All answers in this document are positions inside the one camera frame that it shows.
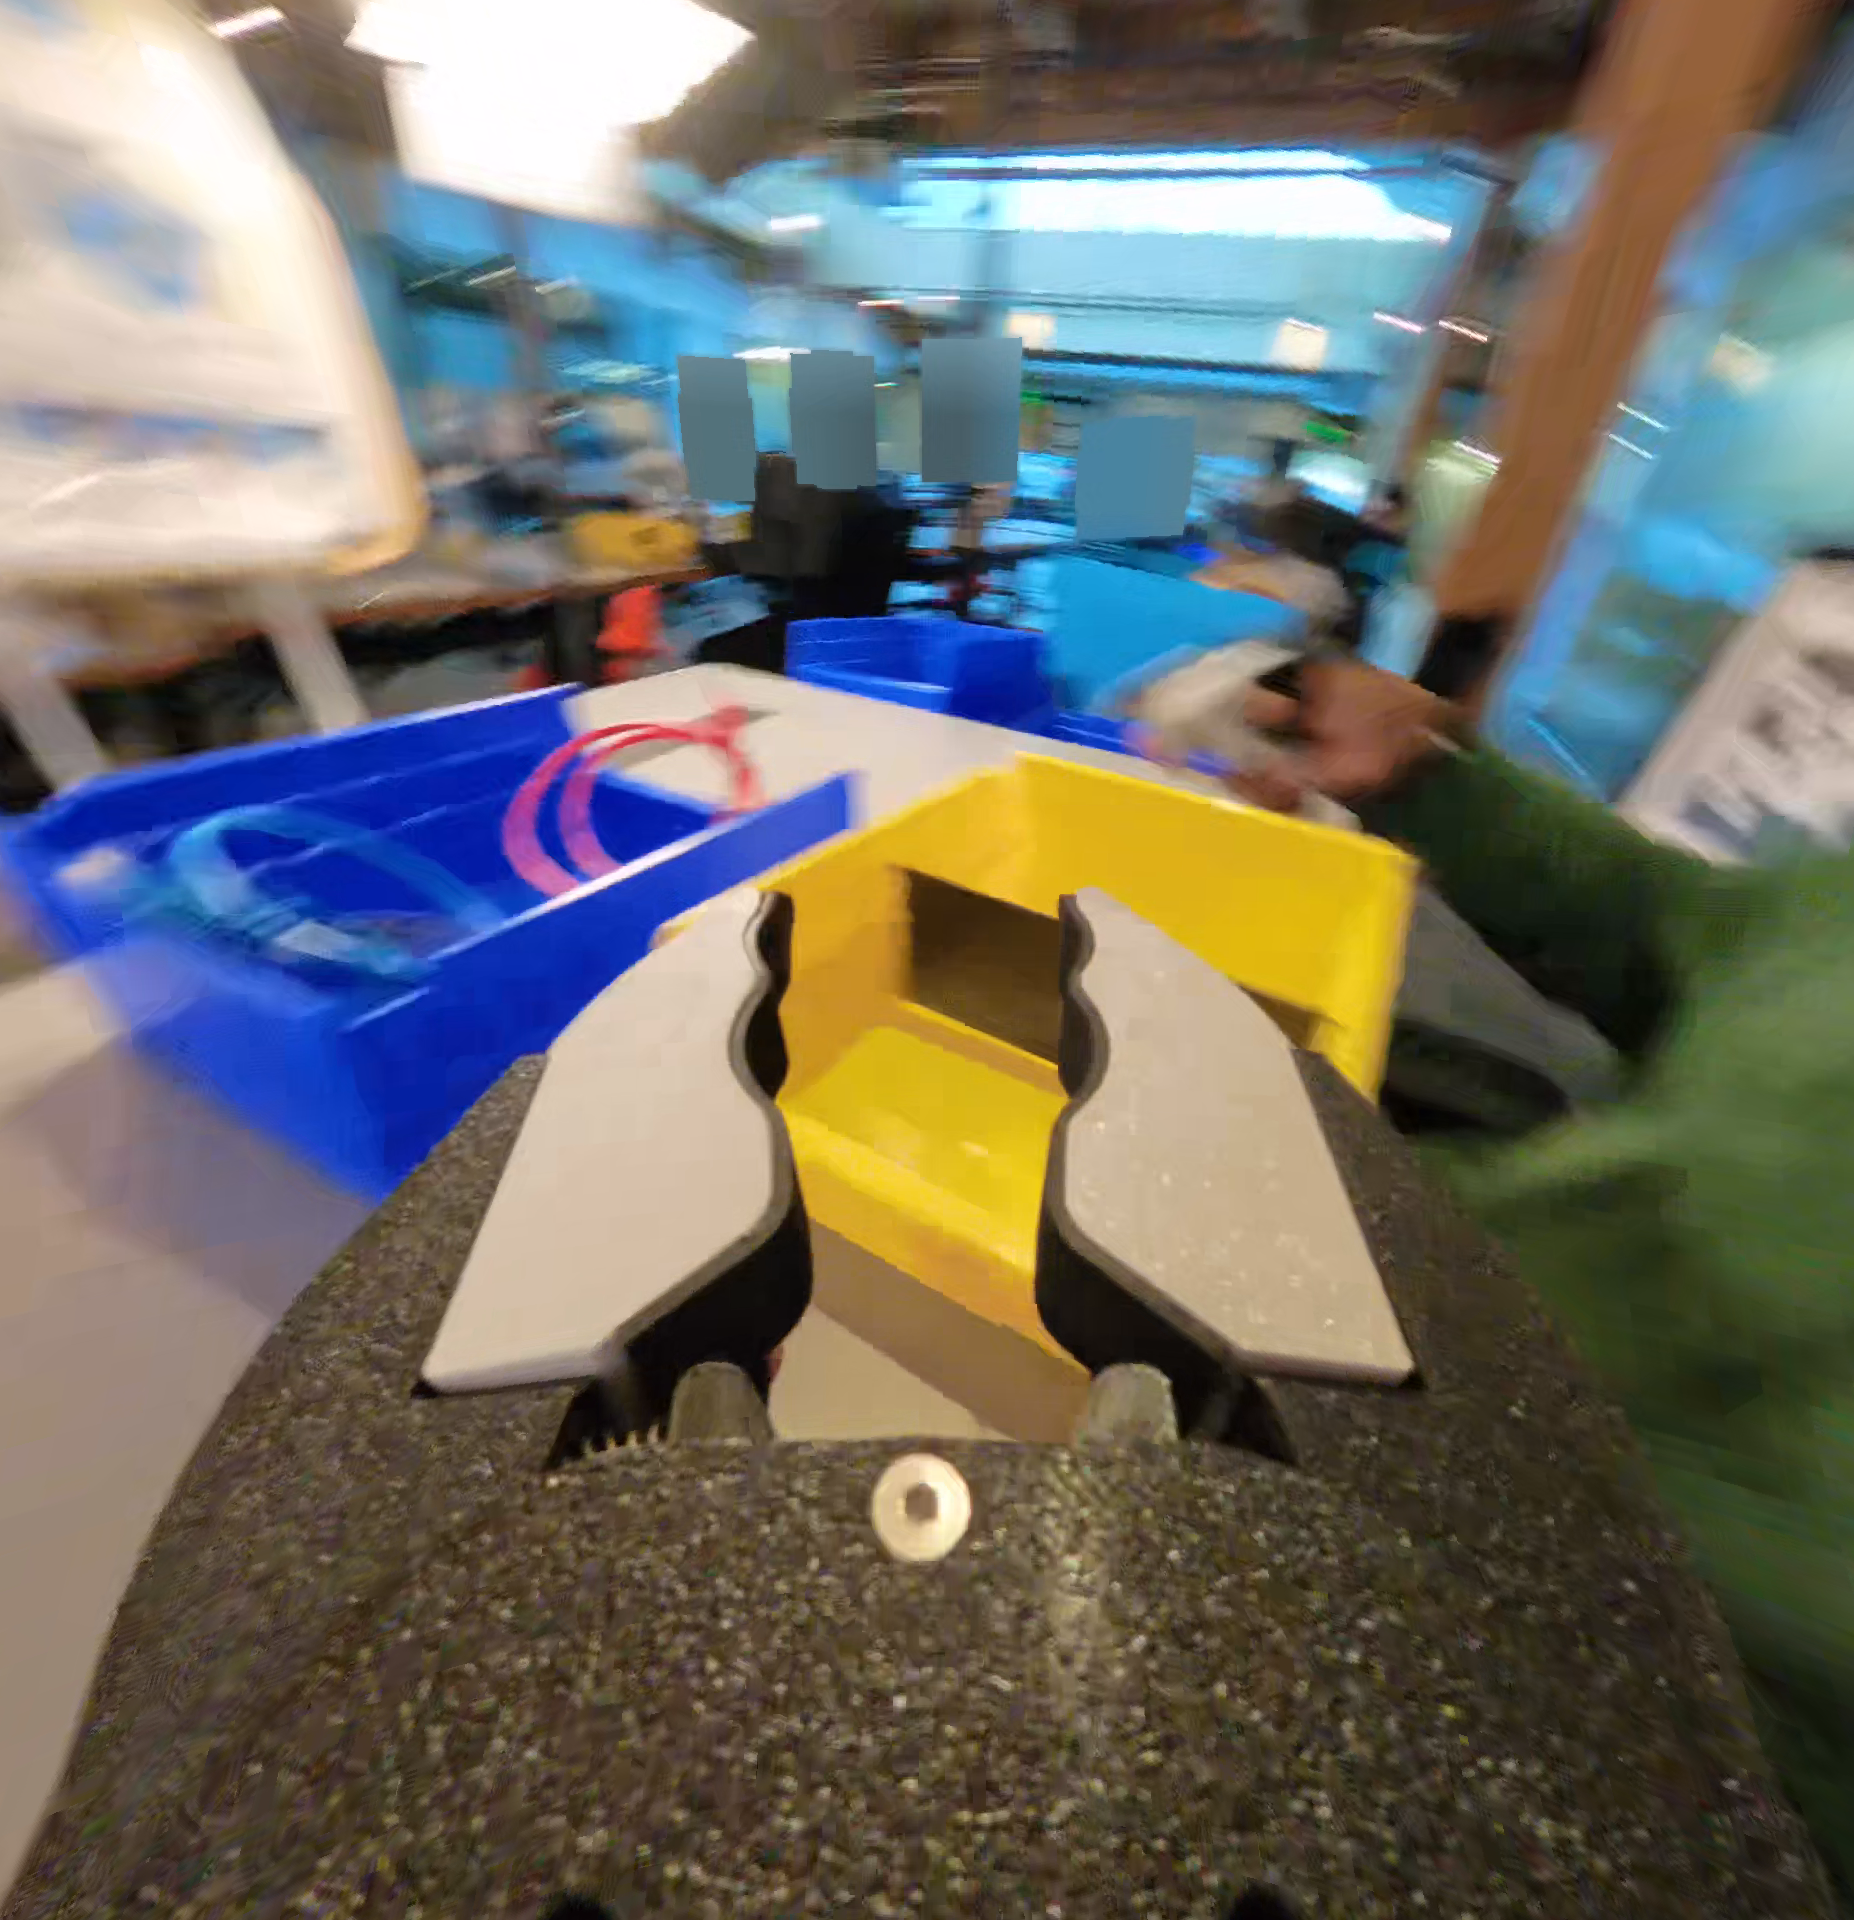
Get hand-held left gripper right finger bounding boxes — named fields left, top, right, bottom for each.
left=1035, top=885, right=1420, bottom=1396

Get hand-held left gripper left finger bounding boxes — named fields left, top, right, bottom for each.
left=416, top=885, right=817, bottom=1396

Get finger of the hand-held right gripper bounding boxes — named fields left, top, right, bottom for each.
left=1130, top=642, right=1306, bottom=768

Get yellow plastic bin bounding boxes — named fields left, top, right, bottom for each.
left=657, top=751, right=1420, bottom=1359

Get long blue plastic bin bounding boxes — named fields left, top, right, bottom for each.
left=0, top=682, right=855, bottom=1202

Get blue ethernet cable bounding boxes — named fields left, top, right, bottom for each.
left=116, top=801, right=468, bottom=987

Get person's right hand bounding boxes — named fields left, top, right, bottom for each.
left=1257, top=657, right=1472, bottom=807

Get light blue partition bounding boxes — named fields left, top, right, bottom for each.
left=1045, top=548, right=1310, bottom=714

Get small blue plastic bin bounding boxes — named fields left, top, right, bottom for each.
left=784, top=616, right=1055, bottom=719

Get orange traffic cone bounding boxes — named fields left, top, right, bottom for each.
left=595, top=584, right=668, bottom=687

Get black framed tag sign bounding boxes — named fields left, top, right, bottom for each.
left=1618, top=553, right=1854, bottom=872

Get yellow case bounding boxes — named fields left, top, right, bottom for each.
left=558, top=509, right=703, bottom=576

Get white poster board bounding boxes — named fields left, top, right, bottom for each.
left=0, top=0, right=425, bottom=582

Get red ethernet cable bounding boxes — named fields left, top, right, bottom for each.
left=498, top=704, right=769, bottom=895

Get wooden post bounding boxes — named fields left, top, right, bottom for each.
left=1427, top=0, right=1842, bottom=624

